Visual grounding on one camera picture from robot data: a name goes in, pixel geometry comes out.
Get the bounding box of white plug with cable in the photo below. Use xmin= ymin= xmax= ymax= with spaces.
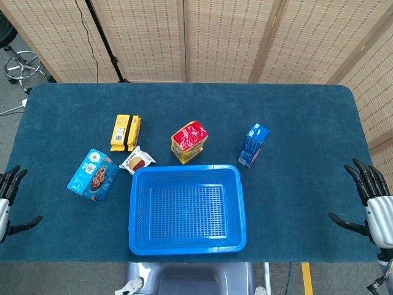
xmin=0 ymin=98 xmax=28 ymax=116

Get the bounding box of small white burger snack packet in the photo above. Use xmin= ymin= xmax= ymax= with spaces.
xmin=119 ymin=145 xmax=157 ymax=177

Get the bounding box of grey blue robot torso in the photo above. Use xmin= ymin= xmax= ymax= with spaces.
xmin=115 ymin=262 xmax=270 ymax=295

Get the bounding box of yellow floor tape strip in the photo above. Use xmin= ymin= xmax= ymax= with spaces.
xmin=301 ymin=262 xmax=314 ymax=295

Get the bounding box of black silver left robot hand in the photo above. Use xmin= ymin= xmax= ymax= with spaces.
xmin=0 ymin=165 xmax=44 ymax=244

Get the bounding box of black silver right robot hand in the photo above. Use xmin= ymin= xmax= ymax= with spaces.
xmin=328 ymin=158 xmax=393 ymax=246

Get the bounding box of dark blue carpet table cover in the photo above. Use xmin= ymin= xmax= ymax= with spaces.
xmin=0 ymin=82 xmax=381 ymax=264

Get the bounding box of blue chocolate chip cookie box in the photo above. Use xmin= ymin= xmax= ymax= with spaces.
xmin=66 ymin=148 xmax=120 ymax=203

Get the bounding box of blue floor cable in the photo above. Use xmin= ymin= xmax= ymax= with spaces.
xmin=284 ymin=262 xmax=294 ymax=295

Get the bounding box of blue pink biscuit box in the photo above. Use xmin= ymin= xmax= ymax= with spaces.
xmin=238 ymin=123 xmax=271 ymax=168

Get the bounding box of yellow snack pack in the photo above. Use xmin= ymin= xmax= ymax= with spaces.
xmin=110 ymin=114 xmax=142 ymax=153

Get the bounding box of black tripod stand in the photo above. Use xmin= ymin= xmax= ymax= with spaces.
xmin=84 ymin=0 xmax=132 ymax=84

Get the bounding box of blue plastic perforated basket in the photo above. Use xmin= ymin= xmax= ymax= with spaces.
xmin=128 ymin=164 xmax=247 ymax=256

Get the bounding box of red yellow Lipo bag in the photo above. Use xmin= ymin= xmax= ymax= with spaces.
xmin=171 ymin=120 xmax=209 ymax=165

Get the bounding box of black stool with chrome base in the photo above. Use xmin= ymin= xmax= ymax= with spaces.
xmin=0 ymin=10 xmax=57 ymax=95

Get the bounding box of thin black hanging cable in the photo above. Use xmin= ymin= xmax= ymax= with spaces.
xmin=74 ymin=0 xmax=99 ymax=83

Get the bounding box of bamboo folding screen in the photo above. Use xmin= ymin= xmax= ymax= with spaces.
xmin=0 ymin=0 xmax=393 ymax=197

